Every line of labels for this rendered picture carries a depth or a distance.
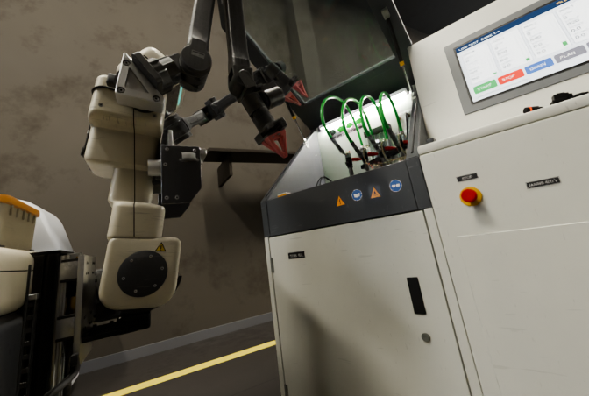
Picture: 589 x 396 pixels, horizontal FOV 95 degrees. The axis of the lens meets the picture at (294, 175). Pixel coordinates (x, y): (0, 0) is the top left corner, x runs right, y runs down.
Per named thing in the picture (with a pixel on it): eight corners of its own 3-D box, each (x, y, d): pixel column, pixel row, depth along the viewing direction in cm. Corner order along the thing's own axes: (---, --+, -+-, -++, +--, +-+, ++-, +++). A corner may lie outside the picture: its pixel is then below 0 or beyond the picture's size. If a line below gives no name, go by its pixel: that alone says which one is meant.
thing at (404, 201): (270, 236, 117) (266, 200, 121) (277, 236, 121) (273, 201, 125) (418, 209, 81) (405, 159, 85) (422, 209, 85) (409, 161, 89)
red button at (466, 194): (460, 207, 71) (454, 187, 72) (462, 208, 74) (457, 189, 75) (483, 203, 68) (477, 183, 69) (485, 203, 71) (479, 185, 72)
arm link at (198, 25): (195, -26, 89) (200, -57, 81) (235, -8, 95) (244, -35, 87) (174, 88, 75) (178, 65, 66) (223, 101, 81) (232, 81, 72)
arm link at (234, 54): (217, -12, 92) (225, -43, 83) (234, -6, 95) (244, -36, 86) (227, 100, 82) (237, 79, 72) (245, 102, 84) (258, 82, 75)
